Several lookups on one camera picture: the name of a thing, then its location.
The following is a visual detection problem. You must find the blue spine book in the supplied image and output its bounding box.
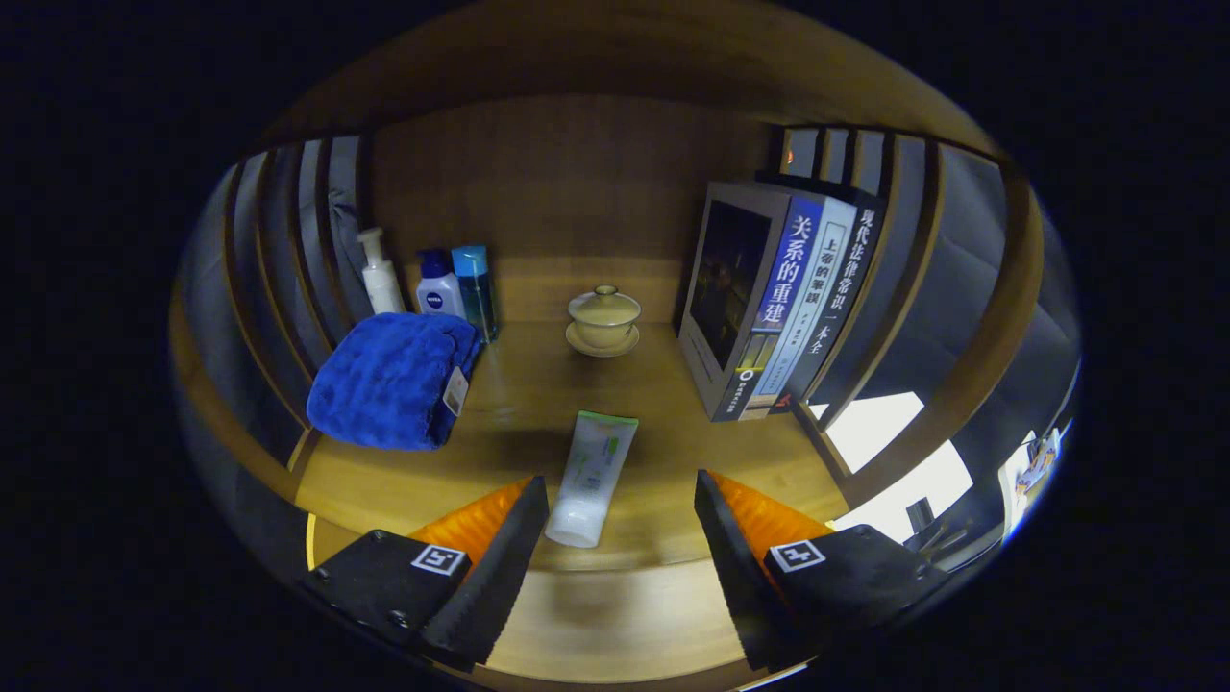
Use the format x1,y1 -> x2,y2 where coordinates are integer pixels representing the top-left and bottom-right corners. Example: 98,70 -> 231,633
735,195 -> 827,422

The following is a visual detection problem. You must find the teal translucent bottle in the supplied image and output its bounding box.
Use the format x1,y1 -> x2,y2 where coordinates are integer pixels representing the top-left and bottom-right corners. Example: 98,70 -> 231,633
452,245 -> 499,344

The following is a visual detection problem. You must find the white pump bottle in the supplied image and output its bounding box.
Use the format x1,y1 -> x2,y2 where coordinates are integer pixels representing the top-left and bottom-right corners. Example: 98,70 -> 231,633
357,227 -> 406,316

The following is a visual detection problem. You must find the beige lidded teacup with saucer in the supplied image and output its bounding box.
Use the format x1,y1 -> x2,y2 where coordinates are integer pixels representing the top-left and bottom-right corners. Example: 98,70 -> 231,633
565,284 -> 643,358

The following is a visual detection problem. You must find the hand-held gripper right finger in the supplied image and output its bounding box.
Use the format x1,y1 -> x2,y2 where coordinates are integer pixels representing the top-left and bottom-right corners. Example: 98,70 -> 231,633
694,469 -> 952,674

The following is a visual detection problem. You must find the patterned paper cup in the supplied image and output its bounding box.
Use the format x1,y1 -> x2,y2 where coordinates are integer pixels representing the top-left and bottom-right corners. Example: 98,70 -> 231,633
1019,428 -> 1063,496

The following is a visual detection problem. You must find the wooden cabinet with slatted frame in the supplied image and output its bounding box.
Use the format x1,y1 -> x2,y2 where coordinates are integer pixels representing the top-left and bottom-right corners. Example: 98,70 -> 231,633
171,0 -> 1082,578

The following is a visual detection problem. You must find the white tube with green cap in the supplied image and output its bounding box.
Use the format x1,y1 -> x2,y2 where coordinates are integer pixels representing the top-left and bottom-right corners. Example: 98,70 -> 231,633
544,410 -> 640,549

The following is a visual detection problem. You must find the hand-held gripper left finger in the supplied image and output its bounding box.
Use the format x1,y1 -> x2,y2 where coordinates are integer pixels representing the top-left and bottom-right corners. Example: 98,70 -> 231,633
303,476 -> 551,671

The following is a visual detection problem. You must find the wooden countertop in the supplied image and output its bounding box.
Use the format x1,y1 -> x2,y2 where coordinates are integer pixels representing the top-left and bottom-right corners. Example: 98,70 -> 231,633
293,255 -> 851,573

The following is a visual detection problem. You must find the white spine book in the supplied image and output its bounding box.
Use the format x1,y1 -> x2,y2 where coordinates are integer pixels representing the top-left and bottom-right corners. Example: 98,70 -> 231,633
745,197 -> 858,419

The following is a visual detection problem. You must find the white table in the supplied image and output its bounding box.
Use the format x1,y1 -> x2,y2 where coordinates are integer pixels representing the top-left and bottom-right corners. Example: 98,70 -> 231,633
807,391 -> 976,532

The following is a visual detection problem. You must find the white bottle with blue cap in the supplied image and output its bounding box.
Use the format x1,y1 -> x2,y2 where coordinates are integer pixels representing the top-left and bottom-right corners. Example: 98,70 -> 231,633
415,248 -> 467,320

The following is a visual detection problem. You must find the blue folded towel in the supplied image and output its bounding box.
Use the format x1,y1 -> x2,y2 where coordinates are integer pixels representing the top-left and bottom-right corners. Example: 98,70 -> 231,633
306,310 -> 481,453

